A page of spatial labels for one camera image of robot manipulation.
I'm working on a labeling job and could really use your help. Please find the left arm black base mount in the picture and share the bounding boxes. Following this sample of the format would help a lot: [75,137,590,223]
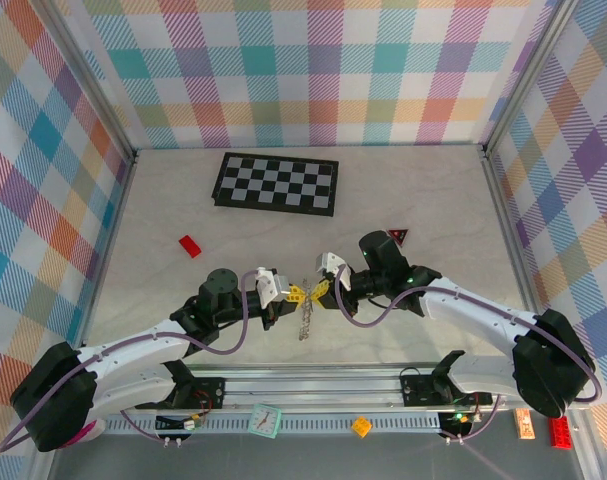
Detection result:
[165,377,227,411]

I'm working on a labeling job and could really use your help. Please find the pink dome toy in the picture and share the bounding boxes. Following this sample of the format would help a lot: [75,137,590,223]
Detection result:
[70,419,107,444]

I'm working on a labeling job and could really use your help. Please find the red toy brick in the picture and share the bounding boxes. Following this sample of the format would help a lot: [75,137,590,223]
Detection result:
[547,414,574,450]

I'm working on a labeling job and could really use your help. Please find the aluminium frame front post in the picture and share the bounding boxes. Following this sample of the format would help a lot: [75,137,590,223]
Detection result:
[570,409,604,480]
[30,452,59,480]

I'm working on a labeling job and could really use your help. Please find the aluminium table side rail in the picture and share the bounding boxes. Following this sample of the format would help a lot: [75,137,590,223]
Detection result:
[75,154,139,351]
[482,149,544,321]

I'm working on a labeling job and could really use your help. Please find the teal square clock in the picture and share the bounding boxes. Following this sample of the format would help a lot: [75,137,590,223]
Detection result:
[247,403,283,440]

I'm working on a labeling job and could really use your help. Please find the black connector bracket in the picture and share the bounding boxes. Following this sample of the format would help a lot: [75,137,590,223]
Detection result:
[154,410,207,447]
[436,408,487,446]

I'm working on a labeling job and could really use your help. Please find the small red block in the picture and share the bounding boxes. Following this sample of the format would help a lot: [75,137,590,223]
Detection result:
[177,234,204,259]

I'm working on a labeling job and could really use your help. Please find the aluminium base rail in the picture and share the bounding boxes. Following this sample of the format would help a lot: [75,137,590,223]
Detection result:
[95,367,519,414]

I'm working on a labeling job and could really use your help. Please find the wooden printed block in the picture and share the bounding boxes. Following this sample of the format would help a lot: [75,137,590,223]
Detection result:
[513,408,537,441]

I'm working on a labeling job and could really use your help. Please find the metal keyring with chain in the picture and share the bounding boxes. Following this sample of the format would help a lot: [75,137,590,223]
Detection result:
[296,282,322,342]

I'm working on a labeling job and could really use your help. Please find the slotted white cable duct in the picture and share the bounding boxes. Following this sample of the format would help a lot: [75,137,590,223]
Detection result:
[102,412,444,434]

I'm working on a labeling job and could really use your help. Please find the aluminium frame corner post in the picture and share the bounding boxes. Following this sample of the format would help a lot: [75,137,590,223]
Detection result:
[482,0,577,159]
[45,0,139,164]

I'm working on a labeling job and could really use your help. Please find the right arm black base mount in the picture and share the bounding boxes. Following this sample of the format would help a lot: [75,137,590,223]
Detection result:
[400,367,494,407]

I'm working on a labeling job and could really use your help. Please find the black grey checkerboard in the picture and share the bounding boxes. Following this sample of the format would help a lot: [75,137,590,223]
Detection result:
[211,151,340,218]

